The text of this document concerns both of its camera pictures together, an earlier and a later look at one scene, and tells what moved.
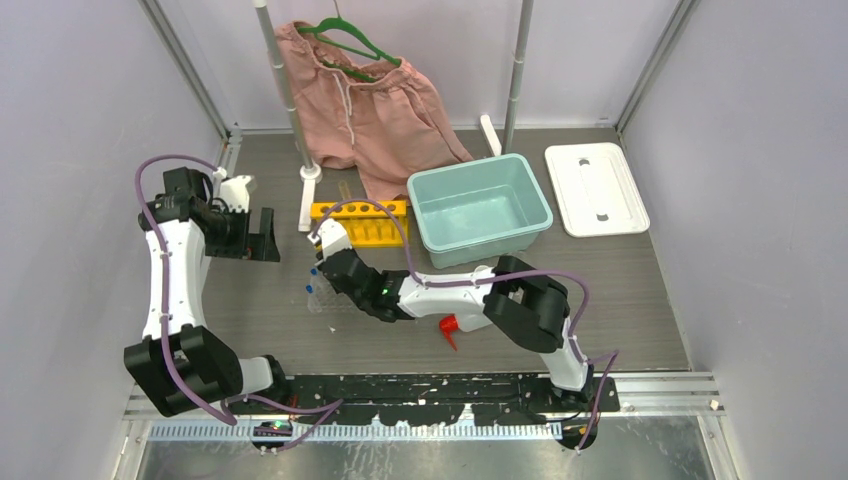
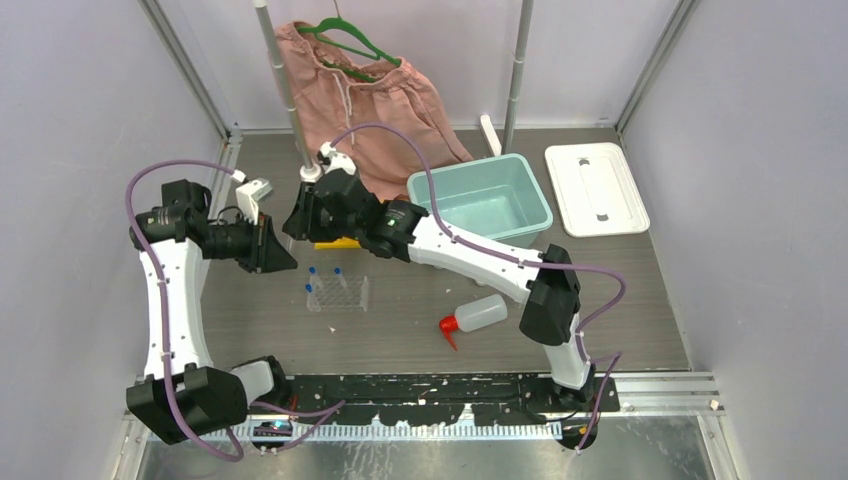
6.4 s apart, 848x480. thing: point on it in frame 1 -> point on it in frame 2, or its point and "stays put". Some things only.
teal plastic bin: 473,211 stays put
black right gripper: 320,258 -> 303,224
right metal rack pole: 527,6 stays put
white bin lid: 596,190 stays put
